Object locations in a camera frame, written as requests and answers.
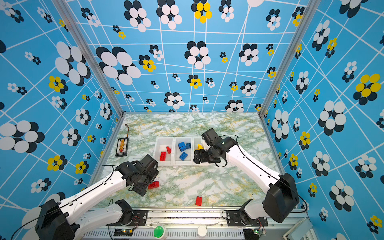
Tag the white three-compartment container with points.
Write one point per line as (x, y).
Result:
(173, 158)

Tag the right circuit board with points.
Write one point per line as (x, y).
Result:
(251, 234)

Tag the circuit board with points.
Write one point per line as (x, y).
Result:
(122, 233)
(251, 234)

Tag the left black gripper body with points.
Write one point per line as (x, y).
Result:
(149, 178)

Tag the green push button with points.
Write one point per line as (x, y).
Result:
(160, 233)

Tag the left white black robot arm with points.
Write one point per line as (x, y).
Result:
(72, 218)

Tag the red lego brick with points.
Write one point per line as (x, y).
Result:
(163, 156)
(154, 185)
(169, 149)

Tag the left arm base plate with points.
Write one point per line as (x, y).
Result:
(135, 218)

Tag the blue lego brick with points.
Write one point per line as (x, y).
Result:
(183, 156)

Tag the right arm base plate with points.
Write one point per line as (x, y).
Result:
(234, 220)

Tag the left circuit board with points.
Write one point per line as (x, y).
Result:
(122, 233)

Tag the black box with orange parts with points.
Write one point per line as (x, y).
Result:
(122, 147)

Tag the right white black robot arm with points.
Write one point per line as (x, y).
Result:
(281, 190)

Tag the small red lego front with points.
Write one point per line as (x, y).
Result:
(199, 201)

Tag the grey box front right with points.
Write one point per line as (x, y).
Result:
(302, 230)

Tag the white push button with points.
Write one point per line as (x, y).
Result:
(202, 231)

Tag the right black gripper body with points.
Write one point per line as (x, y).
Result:
(207, 156)

